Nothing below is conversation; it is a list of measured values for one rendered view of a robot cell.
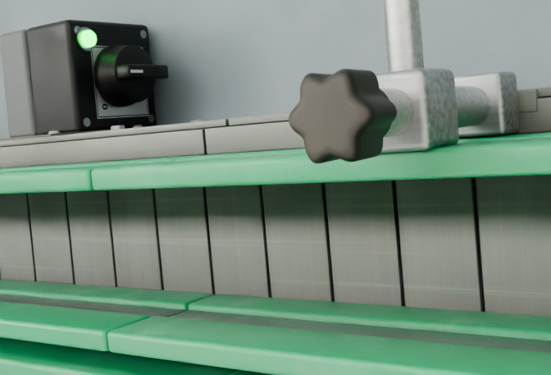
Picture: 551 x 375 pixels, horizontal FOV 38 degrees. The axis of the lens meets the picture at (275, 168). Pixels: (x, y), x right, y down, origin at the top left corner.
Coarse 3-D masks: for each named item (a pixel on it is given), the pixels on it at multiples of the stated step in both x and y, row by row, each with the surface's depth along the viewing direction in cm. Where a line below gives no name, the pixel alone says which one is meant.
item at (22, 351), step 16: (0, 352) 42; (16, 352) 42; (32, 352) 42; (48, 352) 42; (64, 352) 41; (80, 352) 41; (96, 352) 41; (0, 368) 41; (16, 368) 40; (32, 368) 40; (48, 368) 39; (64, 368) 38; (80, 368) 38; (96, 368) 38; (112, 368) 38; (128, 368) 37; (144, 368) 37; (160, 368) 37; (176, 368) 37; (192, 368) 36; (208, 368) 36; (224, 368) 36
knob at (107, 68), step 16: (112, 48) 57; (128, 48) 56; (96, 64) 56; (112, 64) 56; (128, 64) 55; (144, 64) 58; (96, 80) 56; (112, 80) 56; (128, 80) 56; (144, 80) 58; (112, 96) 57; (128, 96) 56; (144, 96) 58
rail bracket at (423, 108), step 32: (384, 0) 27; (416, 0) 27; (416, 32) 27; (416, 64) 27; (320, 96) 23; (352, 96) 23; (384, 96) 24; (416, 96) 26; (448, 96) 27; (480, 96) 31; (512, 96) 32; (320, 128) 23; (352, 128) 23; (384, 128) 24; (416, 128) 26; (448, 128) 27; (480, 128) 32; (512, 128) 32; (320, 160) 23; (352, 160) 23
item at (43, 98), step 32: (32, 32) 57; (64, 32) 55; (96, 32) 57; (128, 32) 59; (32, 64) 57; (64, 64) 55; (32, 96) 58; (64, 96) 56; (96, 96) 57; (32, 128) 58; (64, 128) 56; (96, 128) 57
